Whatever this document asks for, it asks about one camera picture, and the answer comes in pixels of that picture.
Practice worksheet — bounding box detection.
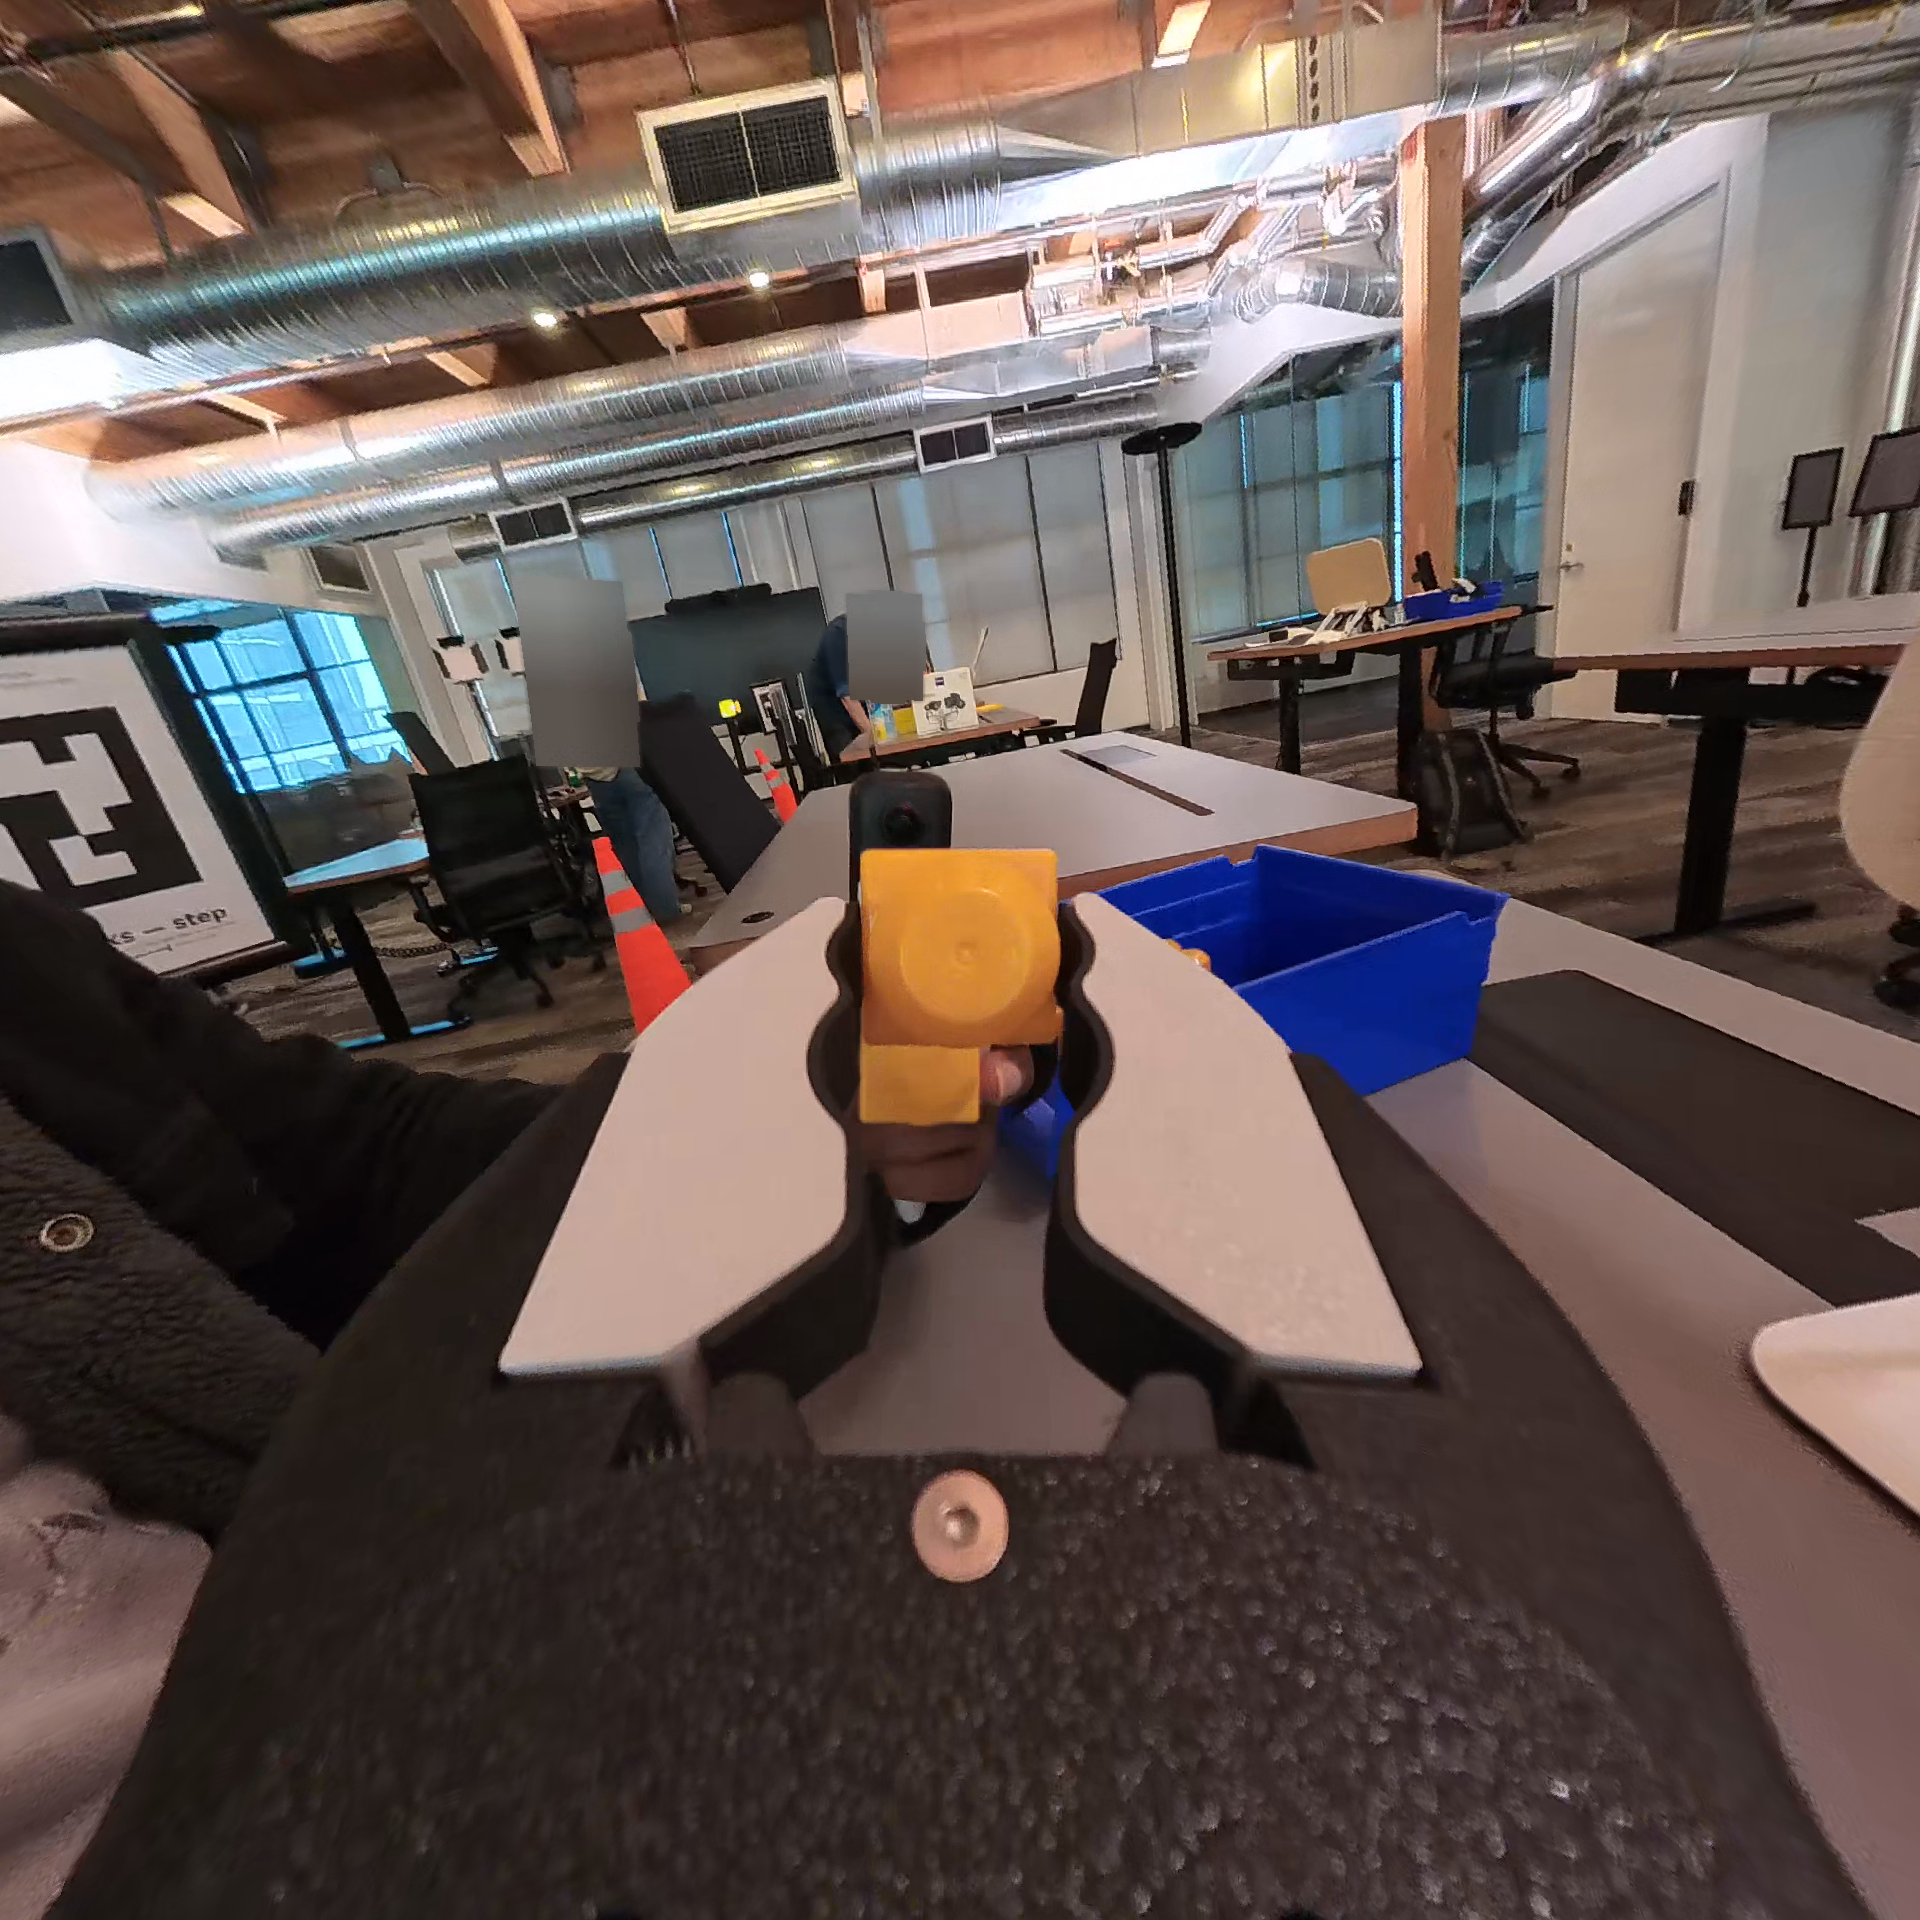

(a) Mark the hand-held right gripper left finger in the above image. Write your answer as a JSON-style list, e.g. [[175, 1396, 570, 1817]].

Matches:
[[496, 893, 887, 1396]]

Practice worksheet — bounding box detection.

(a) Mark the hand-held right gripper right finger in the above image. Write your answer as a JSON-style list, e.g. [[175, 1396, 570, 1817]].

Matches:
[[1045, 891, 1425, 1385]]

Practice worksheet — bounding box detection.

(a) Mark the yellow one-stud mega block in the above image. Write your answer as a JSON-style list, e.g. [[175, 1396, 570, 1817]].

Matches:
[[857, 849, 1066, 1044]]

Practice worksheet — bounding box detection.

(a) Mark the person's left forearm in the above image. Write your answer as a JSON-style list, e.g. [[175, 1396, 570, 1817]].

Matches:
[[0, 884, 600, 1353]]

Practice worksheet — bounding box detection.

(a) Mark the person's left hand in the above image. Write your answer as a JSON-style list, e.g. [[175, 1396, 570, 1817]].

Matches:
[[861, 1044, 1056, 1213]]

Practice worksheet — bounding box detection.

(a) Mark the wooden top office desk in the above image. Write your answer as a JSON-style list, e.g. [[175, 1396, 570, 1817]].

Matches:
[[838, 710, 1050, 769], [281, 835, 471, 1046], [1552, 638, 1913, 940], [1207, 604, 1553, 774]]

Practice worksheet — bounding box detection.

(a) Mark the grey top table wooden edge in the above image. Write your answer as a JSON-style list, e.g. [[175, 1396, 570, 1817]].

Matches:
[[687, 732, 1419, 975]]

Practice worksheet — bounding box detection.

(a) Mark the dark standing board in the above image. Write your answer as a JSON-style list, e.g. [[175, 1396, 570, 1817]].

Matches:
[[630, 590, 829, 741]]

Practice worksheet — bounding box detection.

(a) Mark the black floor lamp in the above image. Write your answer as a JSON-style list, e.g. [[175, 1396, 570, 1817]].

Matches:
[[1125, 423, 1207, 746]]

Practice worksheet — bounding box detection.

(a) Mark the black backpack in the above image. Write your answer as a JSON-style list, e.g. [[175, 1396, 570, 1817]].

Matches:
[[1400, 726, 1531, 857]]

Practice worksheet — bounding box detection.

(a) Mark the wooden document stand white base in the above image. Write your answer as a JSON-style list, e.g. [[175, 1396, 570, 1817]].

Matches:
[[1305, 540, 1393, 639], [1751, 645, 1920, 1517]]

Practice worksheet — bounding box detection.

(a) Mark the person's dark fleece jacket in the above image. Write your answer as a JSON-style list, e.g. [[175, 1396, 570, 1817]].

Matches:
[[0, 1094, 323, 1539]]

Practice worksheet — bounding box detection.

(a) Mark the ceiling air vent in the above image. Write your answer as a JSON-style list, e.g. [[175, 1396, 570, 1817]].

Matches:
[[637, 77, 857, 231]]

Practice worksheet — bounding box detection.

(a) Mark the patterned marker sign board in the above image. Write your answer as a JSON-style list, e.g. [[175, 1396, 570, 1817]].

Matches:
[[0, 615, 295, 975]]

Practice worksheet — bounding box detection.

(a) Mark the person's pale garment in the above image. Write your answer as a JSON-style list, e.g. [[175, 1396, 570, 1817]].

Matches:
[[0, 1417, 211, 1920]]

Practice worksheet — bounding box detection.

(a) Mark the white door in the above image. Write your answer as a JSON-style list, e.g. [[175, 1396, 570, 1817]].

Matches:
[[1552, 194, 1727, 654]]

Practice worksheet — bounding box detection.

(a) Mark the framed sign on stand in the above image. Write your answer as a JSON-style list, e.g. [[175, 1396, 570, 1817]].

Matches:
[[1781, 449, 1846, 609], [1846, 430, 1920, 595]]

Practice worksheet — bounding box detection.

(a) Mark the silver ventilation duct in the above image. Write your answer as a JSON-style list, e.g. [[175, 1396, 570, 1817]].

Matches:
[[74, 0, 1920, 559]]

